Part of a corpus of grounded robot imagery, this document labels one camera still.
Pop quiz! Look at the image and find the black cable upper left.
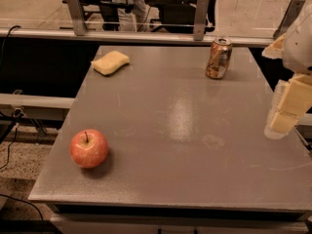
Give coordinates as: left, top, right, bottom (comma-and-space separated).
0, 24, 22, 66

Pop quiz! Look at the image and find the metal bracket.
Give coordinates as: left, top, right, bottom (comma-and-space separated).
193, 0, 210, 41
273, 0, 305, 39
65, 0, 87, 36

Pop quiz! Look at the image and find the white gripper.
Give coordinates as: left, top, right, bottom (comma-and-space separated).
261, 4, 312, 139

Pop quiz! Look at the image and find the left metal bracket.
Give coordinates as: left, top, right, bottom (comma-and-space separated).
65, 0, 87, 36

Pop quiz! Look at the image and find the metal barrier rail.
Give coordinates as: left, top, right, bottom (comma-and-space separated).
0, 27, 276, 49

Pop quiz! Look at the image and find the grey side shelf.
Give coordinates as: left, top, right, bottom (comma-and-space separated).
0, 94, 74, 121

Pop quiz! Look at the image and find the yellow sponge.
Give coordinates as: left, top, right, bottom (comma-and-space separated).
92, 51, 130, 75

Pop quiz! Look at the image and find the black cable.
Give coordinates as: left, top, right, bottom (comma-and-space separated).
0, 109, 45, 222
0, 24, 22, 66

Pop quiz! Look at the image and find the red apple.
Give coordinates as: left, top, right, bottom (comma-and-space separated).
69, 129, 108, 169

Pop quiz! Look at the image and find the person in light trousers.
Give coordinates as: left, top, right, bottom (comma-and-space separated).
112, 0, 147, 32

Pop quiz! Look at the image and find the orange soda can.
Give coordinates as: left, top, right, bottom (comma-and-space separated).
206, 37, 232, 79

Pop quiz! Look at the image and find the black cable lower left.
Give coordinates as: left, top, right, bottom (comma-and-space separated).
0, 109, 45, 222

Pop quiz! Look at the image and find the middle metal bracket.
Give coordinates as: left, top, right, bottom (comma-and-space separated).
193, 0, 210, 41

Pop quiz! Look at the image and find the right metal bracket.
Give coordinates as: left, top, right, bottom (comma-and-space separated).
273, 0, 305, 39

